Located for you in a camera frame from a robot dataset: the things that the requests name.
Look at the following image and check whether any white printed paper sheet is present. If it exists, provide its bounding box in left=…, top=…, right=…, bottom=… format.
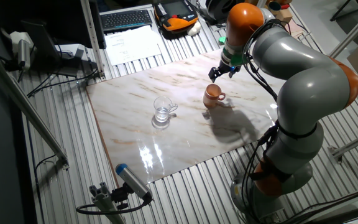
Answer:
left=104, top=24, right=163, bottom=67

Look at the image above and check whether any orange ceramic mug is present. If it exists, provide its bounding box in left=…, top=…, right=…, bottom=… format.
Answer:
left=202, top=83, right=226, bottom=110

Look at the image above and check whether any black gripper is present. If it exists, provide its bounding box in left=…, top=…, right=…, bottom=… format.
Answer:
left=208, top=58, right=242, bottom=83

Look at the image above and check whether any marble pattern board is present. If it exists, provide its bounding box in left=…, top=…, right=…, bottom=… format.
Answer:
left=85, top=48, right=288, bottom=185

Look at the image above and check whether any aluminium profile camera mount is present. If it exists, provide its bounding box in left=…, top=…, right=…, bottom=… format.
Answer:
left=88, top=182, right=127, bottom=224

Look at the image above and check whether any white rounded object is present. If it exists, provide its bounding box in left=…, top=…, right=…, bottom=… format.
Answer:
left=186, top=21, right=202, bottom=37

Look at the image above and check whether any clear glass mug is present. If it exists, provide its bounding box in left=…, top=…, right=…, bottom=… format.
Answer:
left=153, top=96, right=179, bottom=123

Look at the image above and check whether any aluminium profile post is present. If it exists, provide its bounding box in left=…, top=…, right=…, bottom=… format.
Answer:
left=79, top=0, right=106, bottom=80

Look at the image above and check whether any black camera cable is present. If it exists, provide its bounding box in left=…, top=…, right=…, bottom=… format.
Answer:
left=75, top=198, right=152, bottom=216

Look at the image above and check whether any short aluminium frame beam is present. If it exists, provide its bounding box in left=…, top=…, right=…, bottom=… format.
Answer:
left=328, top=127, right=358, bottom=165

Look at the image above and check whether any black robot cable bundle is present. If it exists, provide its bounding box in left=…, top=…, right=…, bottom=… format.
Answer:
left=240, top=18, right=291, bottom=223

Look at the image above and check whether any silver camera with blue cap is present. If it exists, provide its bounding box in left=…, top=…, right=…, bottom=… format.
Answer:
left=115, top=163, right=154, bottom=202

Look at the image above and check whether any pink cloth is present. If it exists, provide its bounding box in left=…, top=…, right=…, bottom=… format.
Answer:
left=286, top=20, right=305, bottom=39

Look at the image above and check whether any black round spool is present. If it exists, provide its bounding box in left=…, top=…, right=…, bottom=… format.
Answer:
left=205, top=0, right=239, bottom=25

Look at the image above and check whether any black desk cable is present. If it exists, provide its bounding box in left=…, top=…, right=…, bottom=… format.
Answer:
left=26, top=67, right=101, bottom=98

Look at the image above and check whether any silver white camera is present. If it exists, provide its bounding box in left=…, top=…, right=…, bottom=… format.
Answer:
left=9, top=30, right=34, bottom=71

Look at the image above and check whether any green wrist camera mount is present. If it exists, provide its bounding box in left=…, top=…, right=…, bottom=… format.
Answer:
left=221, top=46, right=245, bottom=67

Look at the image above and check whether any orange black teach pendant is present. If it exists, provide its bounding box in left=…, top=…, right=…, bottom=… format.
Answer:
left=153, top=0, right=200, bottom=33

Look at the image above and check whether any long aluminium profile beam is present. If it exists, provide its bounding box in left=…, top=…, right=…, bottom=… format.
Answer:
left=0, top=43, right=70, bottom=170

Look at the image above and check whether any slanted aluminium frame beam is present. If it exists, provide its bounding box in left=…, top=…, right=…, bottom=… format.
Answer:
left=328, top=2, right=358, bottom=59

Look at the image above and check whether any black keyboard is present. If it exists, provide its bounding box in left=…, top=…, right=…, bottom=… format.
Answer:
left=100, top=9, right=154, bottom=32

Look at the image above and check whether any black monitor stand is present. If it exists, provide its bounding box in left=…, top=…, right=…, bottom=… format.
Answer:
left=21, top=20, right=90, bottom=78

